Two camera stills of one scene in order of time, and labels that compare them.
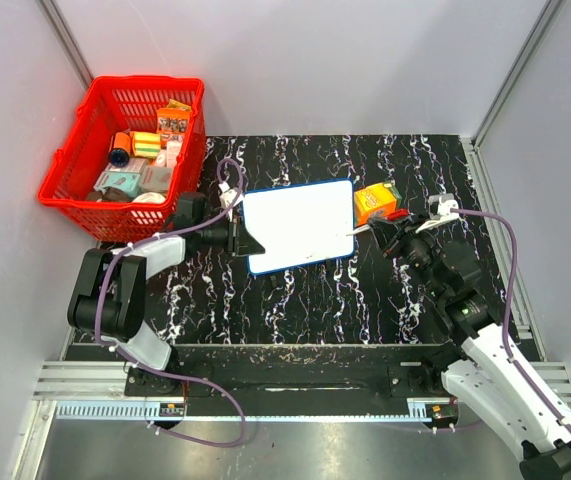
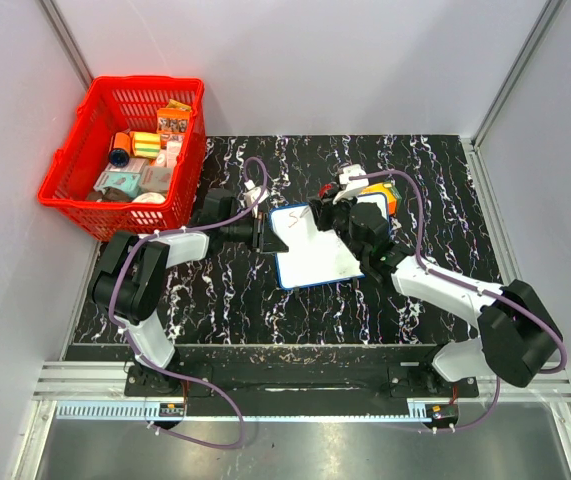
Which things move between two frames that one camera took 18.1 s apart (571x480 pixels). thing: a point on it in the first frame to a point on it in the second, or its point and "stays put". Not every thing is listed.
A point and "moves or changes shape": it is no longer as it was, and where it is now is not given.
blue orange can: x=121 y=149 stays put
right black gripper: x=392 y=236 to x=323 y=208
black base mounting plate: x=296 y=388 stays put
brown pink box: x=155 y=178 stays put
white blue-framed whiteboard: x=301 y=224 moves or changes shape
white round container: x=149 y=197 stays put
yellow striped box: x=146 y=144 stays put
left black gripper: x=240 y=242 to x=265 y=240
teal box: x=128 y=182 stays put
